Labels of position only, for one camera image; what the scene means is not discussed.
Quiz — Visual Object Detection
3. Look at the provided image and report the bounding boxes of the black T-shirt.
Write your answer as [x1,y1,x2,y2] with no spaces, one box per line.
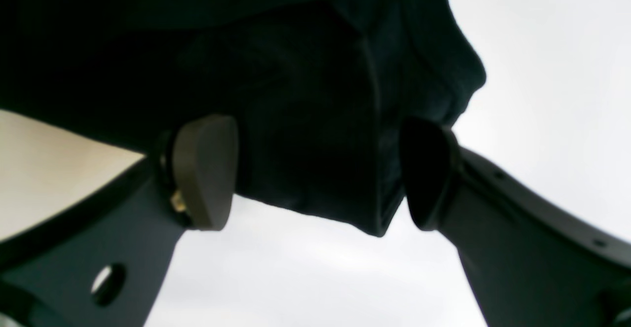
[1,0,486,237]

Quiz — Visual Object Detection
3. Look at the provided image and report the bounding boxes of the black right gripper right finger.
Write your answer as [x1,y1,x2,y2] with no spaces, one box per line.
[399,117,631,327]

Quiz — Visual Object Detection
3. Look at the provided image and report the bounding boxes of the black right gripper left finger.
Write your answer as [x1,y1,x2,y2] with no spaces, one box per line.
[1,115,239,327]

